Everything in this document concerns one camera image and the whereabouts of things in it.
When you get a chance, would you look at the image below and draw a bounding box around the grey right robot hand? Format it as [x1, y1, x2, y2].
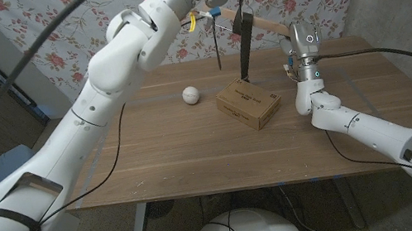
[276, 19, 327, 73]

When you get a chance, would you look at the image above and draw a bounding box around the wooden bar with metal clips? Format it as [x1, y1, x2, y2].
[195, 0, 294, 52]

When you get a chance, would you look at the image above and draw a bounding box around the dark leather belt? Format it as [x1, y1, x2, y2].
[205, 0, 275, 88]

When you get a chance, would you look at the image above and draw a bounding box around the brown cardboard box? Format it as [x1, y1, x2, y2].
[212, 71, 286, 137]

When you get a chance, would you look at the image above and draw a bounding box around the white baseball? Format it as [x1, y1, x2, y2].
[180, 84, 202, 108]

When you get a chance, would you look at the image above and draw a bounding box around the grey table leg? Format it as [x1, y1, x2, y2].
[332, 173, 366, 231]
[124, 201, 154, 231]

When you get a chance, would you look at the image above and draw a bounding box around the black round object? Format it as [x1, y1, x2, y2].
[145, 198, 177, 221]

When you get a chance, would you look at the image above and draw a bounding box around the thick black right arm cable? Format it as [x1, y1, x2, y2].
[315, 38, 412, 113]

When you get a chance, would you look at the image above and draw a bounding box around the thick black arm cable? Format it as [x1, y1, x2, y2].
[0, 0, 128, 90]
[315, 38, 412, 113]

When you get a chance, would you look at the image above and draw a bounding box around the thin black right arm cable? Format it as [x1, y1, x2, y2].
[323, 115, 412, 231]

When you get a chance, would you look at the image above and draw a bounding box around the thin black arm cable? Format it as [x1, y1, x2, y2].
[0, 102, 148, 231]
[323, 115, 412, 231]

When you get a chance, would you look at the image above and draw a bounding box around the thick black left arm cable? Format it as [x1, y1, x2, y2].
[0, 0, 128, 90]

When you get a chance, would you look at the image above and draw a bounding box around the white floor cable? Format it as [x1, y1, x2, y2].
[277, 178, 333, 231]

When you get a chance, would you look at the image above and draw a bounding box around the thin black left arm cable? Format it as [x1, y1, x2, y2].
[0, 102, 148, 231]

